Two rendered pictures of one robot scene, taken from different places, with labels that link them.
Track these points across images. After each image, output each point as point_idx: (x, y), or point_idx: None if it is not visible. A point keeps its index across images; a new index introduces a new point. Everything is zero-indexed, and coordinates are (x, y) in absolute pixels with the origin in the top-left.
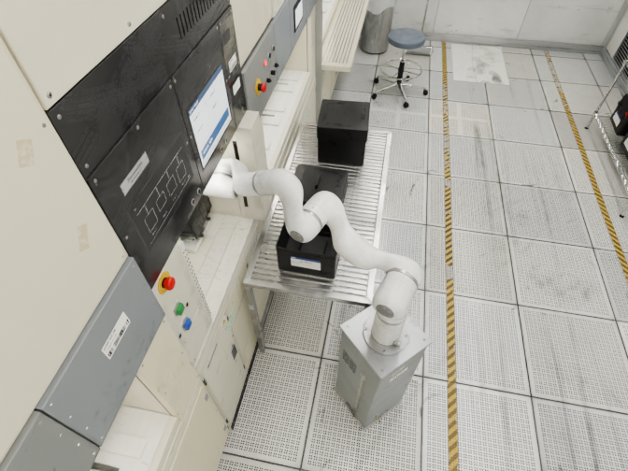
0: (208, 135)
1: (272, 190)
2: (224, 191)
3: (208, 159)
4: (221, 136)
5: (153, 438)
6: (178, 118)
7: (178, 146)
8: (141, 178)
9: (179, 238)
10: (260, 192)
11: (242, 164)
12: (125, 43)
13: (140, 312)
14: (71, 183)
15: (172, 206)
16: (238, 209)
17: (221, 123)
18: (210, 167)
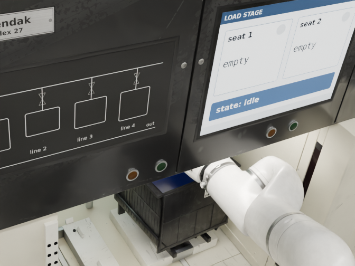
0: (251, 89)
1: (289, 264)
2: (236, 208)
3: (224, 129)
4: (285, 113)
5: None
6: (189, 8)
7: (153, 55)
8: (9, 49)
9: (57, 216)
10: (271, 253)
11: (296, 187)
12: None
13: None
14: None
15: (68, 148)
16: (263, 261)
17: (298, 89)
18: (220, 146)
